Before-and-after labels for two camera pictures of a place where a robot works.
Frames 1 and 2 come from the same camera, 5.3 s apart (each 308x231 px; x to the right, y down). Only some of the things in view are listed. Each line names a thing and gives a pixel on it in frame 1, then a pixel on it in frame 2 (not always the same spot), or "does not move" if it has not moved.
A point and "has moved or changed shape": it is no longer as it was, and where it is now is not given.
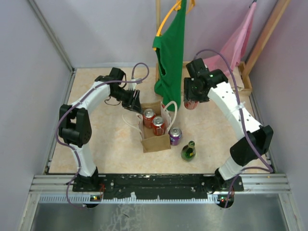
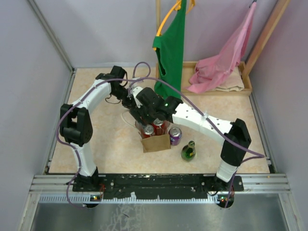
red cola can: x=191 y=105 to x=148 y=131
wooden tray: x=247 y=90 does not move
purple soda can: x=175 y=134 does not move
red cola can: x=148 y=114 has moved or changed shape
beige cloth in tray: x=238 y=80 does not move
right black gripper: x=188 y=95 to x=137 y=112
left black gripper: x=134 y=103 does not move
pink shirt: x=237 y=48 does not move
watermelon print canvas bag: x=151 y=143 does not move
